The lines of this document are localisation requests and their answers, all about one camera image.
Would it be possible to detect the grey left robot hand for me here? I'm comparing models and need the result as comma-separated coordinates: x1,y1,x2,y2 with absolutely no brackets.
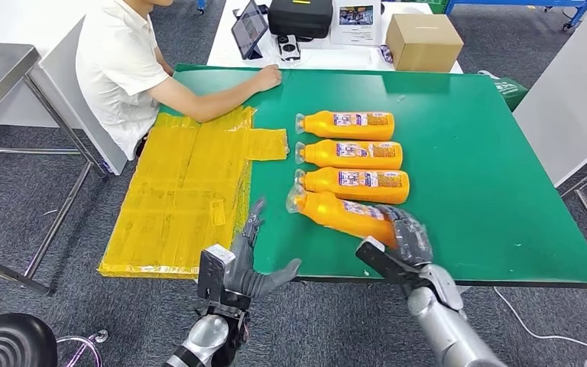
222,197,303,300

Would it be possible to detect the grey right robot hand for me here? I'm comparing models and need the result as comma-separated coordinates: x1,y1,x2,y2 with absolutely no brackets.
377,203,435,269

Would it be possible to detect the person's right hand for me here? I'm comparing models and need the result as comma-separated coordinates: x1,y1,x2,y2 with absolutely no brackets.
252,64,283,94

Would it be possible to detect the orange detergent bottle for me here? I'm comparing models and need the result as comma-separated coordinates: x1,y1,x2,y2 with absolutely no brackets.
294,110,396,142
293,167,411,206
294,139,404,171
285,183,401,249

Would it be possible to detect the black and white device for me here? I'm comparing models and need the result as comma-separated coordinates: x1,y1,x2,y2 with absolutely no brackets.
276,34,302,62

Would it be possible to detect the black tablet on stand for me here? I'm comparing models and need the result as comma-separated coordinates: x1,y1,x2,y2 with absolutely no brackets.
230,0,269,60

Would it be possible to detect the black carrying case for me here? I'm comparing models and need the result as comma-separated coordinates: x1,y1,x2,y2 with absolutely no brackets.
267,0,334,41

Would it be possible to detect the green table board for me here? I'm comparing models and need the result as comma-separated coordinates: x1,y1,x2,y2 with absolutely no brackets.
159,63,587,290

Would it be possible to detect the yellow taped cardboard mat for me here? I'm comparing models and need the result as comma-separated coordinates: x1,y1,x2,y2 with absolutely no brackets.
98,105,290,280

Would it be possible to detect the white printed leaflet stand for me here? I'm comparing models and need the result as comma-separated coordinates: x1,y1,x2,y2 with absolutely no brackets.
329,0,383,47

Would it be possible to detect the person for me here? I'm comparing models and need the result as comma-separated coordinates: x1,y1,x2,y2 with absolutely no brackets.
74,0,283,161

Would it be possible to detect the brown cardboard box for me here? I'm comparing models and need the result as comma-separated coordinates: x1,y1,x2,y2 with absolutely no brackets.
385,13,465,73

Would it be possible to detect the green bag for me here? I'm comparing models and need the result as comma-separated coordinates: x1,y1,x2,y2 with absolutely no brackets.
478,70,530,112

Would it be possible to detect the white side table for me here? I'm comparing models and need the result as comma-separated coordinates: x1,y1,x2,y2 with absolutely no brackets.
512,14,587,188

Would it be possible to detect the black round stool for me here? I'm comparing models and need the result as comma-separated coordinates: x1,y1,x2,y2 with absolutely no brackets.
0,313,59,367

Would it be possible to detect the stainless steel table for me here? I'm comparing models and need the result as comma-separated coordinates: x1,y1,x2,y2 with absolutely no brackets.
0,42,108,297

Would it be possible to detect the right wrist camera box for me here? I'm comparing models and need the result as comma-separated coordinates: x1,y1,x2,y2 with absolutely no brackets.
355,236,416,284

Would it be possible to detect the white floor cable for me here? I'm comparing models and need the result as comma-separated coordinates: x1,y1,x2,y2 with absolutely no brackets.
493,287,587,355

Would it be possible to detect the chrome stool foot ring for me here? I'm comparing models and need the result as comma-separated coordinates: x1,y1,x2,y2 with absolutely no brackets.
56,329,109,367

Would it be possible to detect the blue steel frame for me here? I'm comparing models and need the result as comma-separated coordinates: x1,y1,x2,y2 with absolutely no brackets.
444,0,587,31

